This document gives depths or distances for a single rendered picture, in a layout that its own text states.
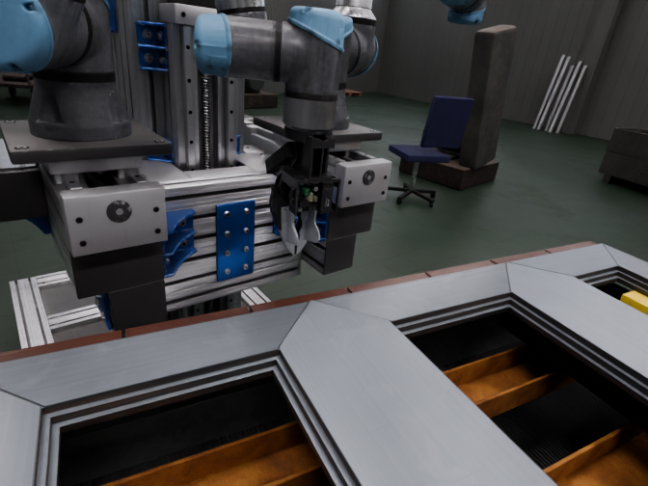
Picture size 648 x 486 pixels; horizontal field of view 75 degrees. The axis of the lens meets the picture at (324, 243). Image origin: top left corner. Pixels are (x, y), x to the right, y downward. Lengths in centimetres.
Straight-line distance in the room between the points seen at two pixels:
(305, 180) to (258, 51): 17
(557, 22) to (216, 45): 1075
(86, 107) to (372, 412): 60
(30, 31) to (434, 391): 63
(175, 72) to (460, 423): 78
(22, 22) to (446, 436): 65
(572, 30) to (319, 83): 1053
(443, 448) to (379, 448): 7
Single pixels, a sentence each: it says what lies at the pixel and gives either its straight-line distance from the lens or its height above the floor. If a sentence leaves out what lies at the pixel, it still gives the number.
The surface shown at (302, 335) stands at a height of 84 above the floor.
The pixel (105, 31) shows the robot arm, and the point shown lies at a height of 120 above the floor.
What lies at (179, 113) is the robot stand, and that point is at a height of 106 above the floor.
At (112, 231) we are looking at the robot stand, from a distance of 69.
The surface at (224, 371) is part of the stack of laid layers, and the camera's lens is 56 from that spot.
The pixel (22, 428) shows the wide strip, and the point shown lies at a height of 84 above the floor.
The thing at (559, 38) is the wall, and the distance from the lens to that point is 1113.
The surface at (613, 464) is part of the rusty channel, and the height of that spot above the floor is 68.
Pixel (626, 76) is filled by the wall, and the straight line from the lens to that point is 1054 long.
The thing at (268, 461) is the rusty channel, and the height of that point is 68.
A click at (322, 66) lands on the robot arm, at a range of 59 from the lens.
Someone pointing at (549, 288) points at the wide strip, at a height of 84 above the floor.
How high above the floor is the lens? 121
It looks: 25 degrees down
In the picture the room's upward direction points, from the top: 6 degrees clockwise
